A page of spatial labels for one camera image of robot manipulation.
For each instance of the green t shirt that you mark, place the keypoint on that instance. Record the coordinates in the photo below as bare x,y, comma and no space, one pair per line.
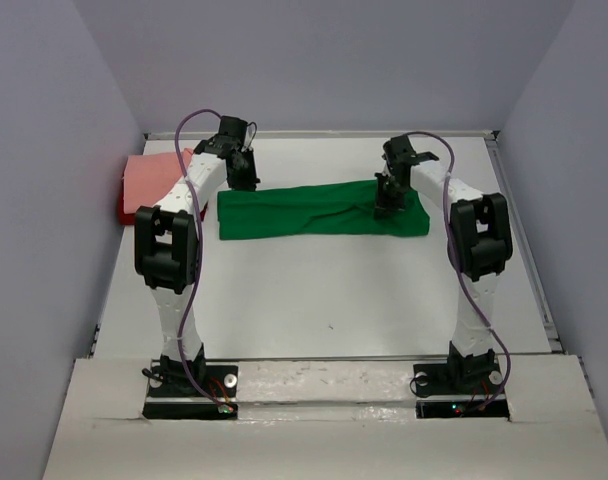
333,209

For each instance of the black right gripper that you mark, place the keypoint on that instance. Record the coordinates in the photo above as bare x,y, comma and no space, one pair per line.
383,205

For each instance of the dark red t shirt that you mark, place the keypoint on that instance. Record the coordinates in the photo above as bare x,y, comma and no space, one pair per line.
128,218

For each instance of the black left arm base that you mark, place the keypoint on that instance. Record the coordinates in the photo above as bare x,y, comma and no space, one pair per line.
168,399

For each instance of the pink t shirt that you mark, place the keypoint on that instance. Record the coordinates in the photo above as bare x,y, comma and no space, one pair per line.
148,178

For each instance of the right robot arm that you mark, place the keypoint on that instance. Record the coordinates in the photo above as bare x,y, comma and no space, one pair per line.
479,245

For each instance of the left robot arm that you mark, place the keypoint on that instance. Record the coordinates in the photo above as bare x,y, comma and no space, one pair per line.
168,244

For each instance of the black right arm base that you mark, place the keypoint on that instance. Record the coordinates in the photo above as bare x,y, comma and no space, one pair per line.
437,397

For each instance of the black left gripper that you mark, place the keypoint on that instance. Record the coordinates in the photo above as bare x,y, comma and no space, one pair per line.
250,182

